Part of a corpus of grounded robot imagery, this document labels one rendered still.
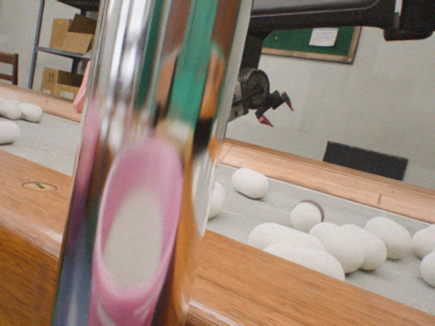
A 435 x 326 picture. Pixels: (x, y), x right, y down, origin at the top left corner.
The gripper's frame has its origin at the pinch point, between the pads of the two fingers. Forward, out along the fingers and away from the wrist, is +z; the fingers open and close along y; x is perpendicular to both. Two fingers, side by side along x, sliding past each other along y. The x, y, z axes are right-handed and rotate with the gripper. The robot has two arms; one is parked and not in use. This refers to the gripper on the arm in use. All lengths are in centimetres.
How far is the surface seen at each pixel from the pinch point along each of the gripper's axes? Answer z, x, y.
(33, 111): 6.2, -3.6, -0.2
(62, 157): 14.8, -8.8, 17.8
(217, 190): 15.4, -11.6, 33.6
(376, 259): 15.6, -10.4, 42.8
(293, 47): -183, 94, -49
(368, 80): -172, 102, 0
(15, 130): 15.2, -10.9, 13.7
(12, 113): 8.4, -4.7, -0.7
